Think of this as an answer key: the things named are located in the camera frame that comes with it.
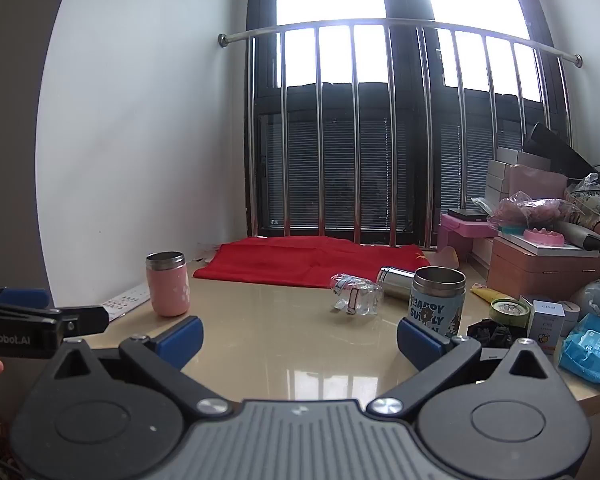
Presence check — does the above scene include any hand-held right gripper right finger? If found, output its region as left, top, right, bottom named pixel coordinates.
left=367, top=317, right=577, bottom=417

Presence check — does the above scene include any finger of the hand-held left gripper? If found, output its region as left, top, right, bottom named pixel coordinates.
left=54, top=304, right=110, bottom=337
left=0, top=285, right=51, bottom=311

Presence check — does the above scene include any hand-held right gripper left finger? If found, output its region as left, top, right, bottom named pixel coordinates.
left=26, top=316, right=234, bottom=417

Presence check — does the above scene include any plain steel cup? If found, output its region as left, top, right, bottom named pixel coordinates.
left=377, top=267, right=417, bottom=302

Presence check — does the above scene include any blue printed steel cup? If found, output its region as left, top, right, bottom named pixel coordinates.
left=409, top=266, right=467, bottom=342

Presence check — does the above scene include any pink steel-rimmed cup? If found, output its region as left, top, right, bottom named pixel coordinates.
left=146, top=252, right=189, bottom=317

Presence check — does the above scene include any white remote control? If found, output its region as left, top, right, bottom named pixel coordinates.
left=101, top=282, right=152, bottom=319

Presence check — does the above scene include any crumpled clear plastic bottle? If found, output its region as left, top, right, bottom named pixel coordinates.
left=329, top=273, right=384, bottom=316

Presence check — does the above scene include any yellow packet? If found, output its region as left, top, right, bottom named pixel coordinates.
left=469, top=283, right=502, bottom=307

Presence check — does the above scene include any green round tin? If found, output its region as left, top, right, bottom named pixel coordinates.
left=489, top=298, right=529, bottom=327

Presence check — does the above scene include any pink plastic stool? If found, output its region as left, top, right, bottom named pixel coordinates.
left=439, top=213, right=501, bottom=266

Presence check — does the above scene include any small white carton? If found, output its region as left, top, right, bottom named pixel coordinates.
left=526, top=299, right=566, bottom=356

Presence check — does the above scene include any flat black box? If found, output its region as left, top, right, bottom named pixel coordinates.
left=447, top=208, right=489, bottom=224

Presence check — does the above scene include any red cloth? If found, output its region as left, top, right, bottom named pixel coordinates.
left=193, top=239, right=432, bottom=290

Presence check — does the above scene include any large pink box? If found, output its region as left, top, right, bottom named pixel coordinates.
left=486, top=237, right=600, bottom=302

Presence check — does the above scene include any pink toothed clip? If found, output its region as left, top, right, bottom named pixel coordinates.
left=523, top=228, right=566, bottom=247

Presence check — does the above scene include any flat white box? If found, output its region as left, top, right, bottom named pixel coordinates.
left=498, top=230, right=600, bottom=259

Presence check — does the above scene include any blue wet wipes packet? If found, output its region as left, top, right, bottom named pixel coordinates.
left=559, top=313, right=600, bottom=386

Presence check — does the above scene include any pink plastic bag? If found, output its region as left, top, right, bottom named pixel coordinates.
left=487, top=190, right=577, bottom=234

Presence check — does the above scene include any clear plastic bag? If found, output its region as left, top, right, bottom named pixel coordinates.
left=570, top=252, right=600, bottom=322

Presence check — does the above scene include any stack of white boxes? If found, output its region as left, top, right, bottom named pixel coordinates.
left=484, top=146, right=552, bottom=212

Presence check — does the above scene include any grey hair dryer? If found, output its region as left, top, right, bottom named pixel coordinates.
left=554, top=219, right=600, bottom=251

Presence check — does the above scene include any steel window railing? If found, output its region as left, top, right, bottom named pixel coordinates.
left=217, top=18, right=584, bottom=252

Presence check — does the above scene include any patterned fabric bag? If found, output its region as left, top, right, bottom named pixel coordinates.
left=564, top=172, right=600, bottom=233

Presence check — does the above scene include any black flat board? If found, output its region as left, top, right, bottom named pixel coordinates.
left=522, top=122, right=594, bottom=179

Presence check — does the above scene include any black window frame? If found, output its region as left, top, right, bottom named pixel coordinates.
left=244, top=0, right=577, bottom=252

